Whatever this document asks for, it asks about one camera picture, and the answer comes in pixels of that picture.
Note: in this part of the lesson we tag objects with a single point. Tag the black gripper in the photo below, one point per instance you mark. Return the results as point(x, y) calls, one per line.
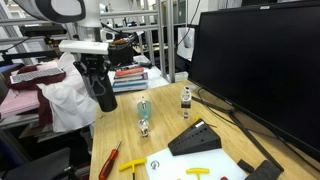
point(92, 61)

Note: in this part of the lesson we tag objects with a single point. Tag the black water bottle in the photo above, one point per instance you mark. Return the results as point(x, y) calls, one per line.
point(105, 98)

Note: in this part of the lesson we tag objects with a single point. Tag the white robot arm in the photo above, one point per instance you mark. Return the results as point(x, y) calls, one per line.
point(66, 10)

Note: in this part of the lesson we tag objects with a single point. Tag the black round container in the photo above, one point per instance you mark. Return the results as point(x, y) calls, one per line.
point(120, 51)

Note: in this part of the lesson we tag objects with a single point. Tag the stack of books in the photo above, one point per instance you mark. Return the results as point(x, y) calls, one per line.
point(130, 80)

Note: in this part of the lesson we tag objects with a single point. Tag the white cloth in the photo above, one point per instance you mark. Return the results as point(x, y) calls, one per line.
point(68, 100)

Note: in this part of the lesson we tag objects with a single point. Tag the grey keyboard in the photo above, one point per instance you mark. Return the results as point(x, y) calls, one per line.
point(36, 75)

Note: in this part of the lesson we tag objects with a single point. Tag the maroon cloth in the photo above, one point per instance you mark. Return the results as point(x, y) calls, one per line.
point(43, 106)

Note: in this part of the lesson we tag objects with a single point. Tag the teal plastic cup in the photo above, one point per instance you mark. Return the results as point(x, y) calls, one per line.
point(144, 111)

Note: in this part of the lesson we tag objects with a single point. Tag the round glass shaker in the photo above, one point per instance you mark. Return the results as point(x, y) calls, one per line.
point(144, 128)

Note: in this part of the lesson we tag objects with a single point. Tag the pink cloth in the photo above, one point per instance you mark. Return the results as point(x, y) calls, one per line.
point(18, 101)

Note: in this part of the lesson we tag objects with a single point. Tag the black office chair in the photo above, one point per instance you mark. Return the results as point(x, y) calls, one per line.
point(36, 166)

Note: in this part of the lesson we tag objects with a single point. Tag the black wedge hex key holder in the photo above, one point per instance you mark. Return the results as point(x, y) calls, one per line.
point(196, 138)

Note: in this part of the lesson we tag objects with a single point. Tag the white paper mat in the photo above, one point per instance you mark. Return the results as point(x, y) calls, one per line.
point(213, 163)

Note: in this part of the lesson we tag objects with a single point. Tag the black monitor stand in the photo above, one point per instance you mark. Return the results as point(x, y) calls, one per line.
point(246, 133)

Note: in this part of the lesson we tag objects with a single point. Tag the large black monitor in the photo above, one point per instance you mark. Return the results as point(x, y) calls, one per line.
point(260, 66)

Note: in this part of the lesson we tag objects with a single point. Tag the short red screwdriver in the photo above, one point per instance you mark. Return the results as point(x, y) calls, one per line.
point(224, 178)

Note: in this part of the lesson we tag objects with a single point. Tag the black cloth pouch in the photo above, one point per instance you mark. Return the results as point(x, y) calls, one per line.
point(268, 170)

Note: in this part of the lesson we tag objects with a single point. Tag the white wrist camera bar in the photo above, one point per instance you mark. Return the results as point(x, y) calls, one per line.
point(83, 47)

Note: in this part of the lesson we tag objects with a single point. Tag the aluminium frame post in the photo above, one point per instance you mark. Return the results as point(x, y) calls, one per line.
point(166, 40)

